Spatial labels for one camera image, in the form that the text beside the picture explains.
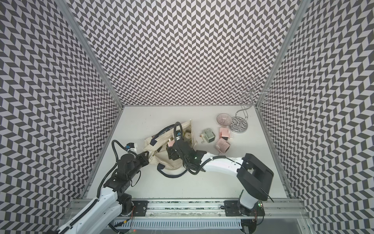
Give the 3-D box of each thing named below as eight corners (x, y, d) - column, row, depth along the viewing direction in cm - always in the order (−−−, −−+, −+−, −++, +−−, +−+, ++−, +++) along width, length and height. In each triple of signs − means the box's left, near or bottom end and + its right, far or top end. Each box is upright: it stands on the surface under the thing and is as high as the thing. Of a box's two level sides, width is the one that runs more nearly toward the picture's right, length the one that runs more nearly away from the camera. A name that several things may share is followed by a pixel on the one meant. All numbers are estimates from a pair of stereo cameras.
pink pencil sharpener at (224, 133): (219, 141, 100) (220, 137, 96) (218, 131, 105) (219, 127, 101) (229, 141, 100) (230, 137, 96) (227, 131, 105) (229, 127, 101)
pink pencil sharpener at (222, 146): (218, 154, 92) (219, 152, 89) (214, 142, 97) (214, 139, 94) (230, 151, 93) (232, 148, 90) (225, 140, 99) (226, 137, 96)
